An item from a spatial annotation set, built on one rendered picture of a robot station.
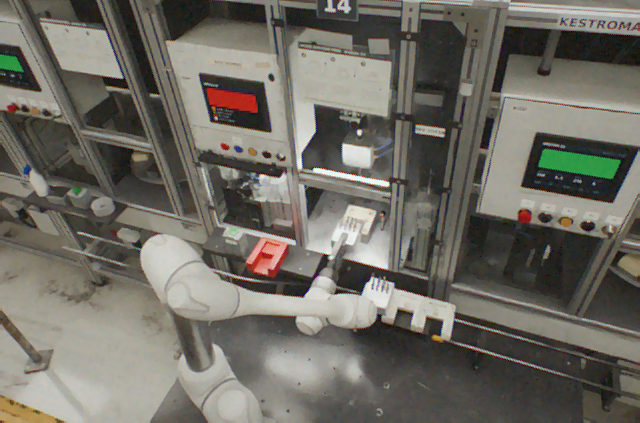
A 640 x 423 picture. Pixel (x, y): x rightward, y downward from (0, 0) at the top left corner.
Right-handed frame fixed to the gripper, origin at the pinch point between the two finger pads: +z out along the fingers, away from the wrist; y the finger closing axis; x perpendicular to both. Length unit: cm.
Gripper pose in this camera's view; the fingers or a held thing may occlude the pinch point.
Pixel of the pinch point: (343, 243)
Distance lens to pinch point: 195.2
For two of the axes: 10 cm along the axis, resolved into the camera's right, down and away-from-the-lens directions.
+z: 3.5, -6.4, 6.8
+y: -0.6, -7.4, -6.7
